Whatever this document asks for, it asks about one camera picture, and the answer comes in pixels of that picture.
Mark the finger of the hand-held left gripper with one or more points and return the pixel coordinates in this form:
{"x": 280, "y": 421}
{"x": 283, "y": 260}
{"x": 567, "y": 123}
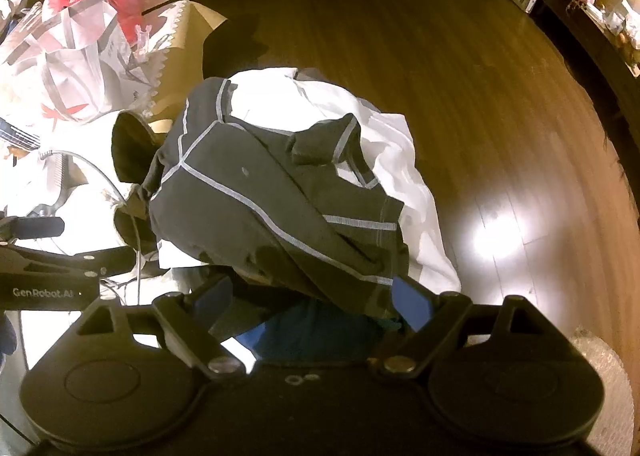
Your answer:
{"x": 75, "y": 260}
{"x": 35, "y": 227}

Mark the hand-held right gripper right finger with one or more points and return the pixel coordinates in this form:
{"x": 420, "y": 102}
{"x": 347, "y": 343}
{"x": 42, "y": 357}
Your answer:
{"x": 412, "y": 303}

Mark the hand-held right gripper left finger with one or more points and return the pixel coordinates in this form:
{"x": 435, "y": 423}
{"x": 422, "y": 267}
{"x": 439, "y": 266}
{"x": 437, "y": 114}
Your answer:
{"x": 212, "y": 303}

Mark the dark grey garment white seams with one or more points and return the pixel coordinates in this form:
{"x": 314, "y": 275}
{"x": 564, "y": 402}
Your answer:
{"x": 250, "y": 196}

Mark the person's left hand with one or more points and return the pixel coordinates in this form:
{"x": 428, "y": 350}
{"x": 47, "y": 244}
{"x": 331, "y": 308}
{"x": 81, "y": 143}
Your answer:
{"x": 6, "y": 336}

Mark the blue cloth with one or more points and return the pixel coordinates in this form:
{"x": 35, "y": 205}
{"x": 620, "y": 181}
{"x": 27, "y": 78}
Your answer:
{"x": 320, "y": 331}

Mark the black cloth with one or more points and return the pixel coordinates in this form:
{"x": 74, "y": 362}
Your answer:
{"x": 127, "y": 146}

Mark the white plastic bag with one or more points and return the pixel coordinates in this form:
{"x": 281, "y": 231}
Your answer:
{"x": 75, "y": 61}

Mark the bubble wrap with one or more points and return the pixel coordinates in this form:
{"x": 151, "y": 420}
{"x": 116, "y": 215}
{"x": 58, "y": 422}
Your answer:
{"x": 600, "y": 366}

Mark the dark low shelf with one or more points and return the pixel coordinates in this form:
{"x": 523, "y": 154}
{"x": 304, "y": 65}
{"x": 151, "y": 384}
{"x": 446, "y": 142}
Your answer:
{"x": 585, "y": 46}

